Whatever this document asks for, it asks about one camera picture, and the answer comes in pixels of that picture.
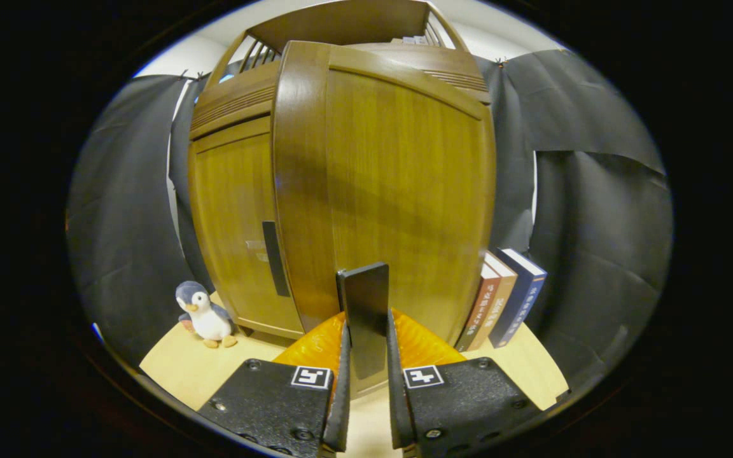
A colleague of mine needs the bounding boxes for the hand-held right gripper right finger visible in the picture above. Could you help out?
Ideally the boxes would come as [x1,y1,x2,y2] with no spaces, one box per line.
[386,309,542,458]

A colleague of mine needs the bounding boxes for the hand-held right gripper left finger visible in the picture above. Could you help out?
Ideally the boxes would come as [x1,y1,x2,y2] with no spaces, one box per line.
[198,312,351,458]

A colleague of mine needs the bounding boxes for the black door handle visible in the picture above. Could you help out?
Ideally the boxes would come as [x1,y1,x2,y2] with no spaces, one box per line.
[336,261,390,382]
[262,221,291,298]

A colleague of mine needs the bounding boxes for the wooden shoe cabinet door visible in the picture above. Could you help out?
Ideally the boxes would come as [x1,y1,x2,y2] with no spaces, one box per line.
[188,116,304,340]
[272,40,496,396]

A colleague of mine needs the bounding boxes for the wooden double-door shoe cabinet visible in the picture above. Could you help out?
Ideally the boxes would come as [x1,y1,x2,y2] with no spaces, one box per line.
[187,0,496,398]

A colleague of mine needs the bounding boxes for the red-brown hardcover book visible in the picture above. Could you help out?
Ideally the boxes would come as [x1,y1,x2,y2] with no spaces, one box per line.
[454,262,502,352]

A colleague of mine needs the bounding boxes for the plush penguin toy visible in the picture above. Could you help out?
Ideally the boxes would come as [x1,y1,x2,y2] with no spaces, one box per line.
[174,281,239,349]

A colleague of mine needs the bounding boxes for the tan hardcover book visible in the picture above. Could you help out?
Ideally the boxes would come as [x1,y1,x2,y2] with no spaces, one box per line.
[468,251,519,350]

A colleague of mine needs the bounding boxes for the blue hardcover book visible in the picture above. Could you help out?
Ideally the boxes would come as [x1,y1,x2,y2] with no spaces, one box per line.
[489,247,548,349]

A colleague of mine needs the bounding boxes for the black backdrop cloth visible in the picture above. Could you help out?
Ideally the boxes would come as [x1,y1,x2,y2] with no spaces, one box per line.
[66,50,674,390]

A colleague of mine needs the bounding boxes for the wooden drawer front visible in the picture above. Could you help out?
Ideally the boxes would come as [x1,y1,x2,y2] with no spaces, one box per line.
[190,41,491,141]

